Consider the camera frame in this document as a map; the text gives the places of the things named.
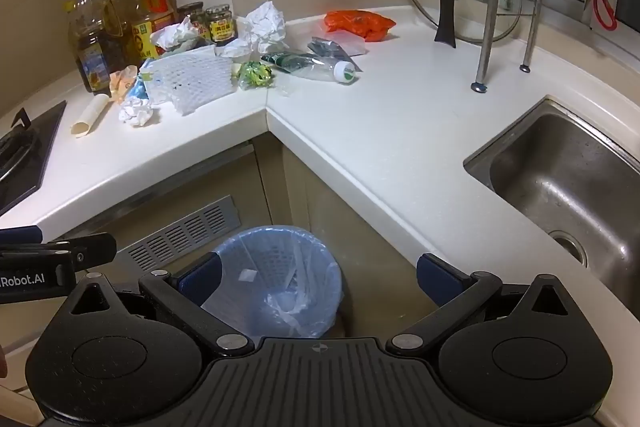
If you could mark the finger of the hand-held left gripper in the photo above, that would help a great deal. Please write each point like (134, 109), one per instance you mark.
(85, 249)
(20, 236)

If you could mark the white plastic lid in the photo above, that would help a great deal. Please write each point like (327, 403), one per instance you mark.
(235, 53)

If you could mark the orange plastic bag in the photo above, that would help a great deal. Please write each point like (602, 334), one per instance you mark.
(355, 23)

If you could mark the beige kitchen cabinet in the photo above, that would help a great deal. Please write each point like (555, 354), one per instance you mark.
(310, 207)

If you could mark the blue white wrapper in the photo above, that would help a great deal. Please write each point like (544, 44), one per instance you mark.
(140, 89)

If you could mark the plastic bottle green label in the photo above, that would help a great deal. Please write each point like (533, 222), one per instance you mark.
(285, 62)

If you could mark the clear plastic bag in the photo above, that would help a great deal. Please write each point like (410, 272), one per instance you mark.
(352, 43)

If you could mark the dark cooking oil bottle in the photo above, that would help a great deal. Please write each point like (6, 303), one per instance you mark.
(95, 52)

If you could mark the stainless steel sink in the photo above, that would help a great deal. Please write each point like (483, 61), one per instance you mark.
(560, 187)

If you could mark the metal dish rack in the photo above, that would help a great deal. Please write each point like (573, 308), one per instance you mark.
(487, 32)

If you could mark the white foam net sleeve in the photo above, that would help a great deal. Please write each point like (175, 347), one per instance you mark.
(195, 77)

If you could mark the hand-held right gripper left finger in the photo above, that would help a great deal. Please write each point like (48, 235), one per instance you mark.
(200, 279)

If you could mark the blue lined trash basket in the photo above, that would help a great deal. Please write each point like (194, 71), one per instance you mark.
(295, 307)

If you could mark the clear cooking oil bottle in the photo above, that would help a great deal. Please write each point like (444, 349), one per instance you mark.
(116, 14)

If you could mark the beige paper tube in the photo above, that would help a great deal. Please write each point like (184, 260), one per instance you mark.
(90, 117)

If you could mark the small crumpled white paper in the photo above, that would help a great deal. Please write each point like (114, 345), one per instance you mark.
(135, 112)

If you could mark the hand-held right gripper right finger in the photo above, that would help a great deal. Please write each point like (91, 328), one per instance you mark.
(442, 279)

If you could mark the green crumpled wrapper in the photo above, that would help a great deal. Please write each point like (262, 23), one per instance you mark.
(255, 74)

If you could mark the silver foil packet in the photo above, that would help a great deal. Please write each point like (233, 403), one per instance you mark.
(325, 47)

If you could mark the large white paper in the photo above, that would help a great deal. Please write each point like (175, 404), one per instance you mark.
(265, 24)

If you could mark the crumpled white plastic wrap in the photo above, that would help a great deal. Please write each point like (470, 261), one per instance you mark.
(175, 34)

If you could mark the metal cabinet vent grille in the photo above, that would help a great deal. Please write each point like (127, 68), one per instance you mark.
(190, 227)

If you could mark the black gas stove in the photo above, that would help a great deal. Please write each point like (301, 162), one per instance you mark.
(25, 167)

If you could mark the glass sauce jar yellow label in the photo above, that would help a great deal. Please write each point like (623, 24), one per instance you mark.
(192, 13)

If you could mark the orange beige wrapper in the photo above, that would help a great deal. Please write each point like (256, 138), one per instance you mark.
(122, 82)

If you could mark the glass jar checkered lid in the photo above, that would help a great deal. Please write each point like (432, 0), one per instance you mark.
(222, 29)

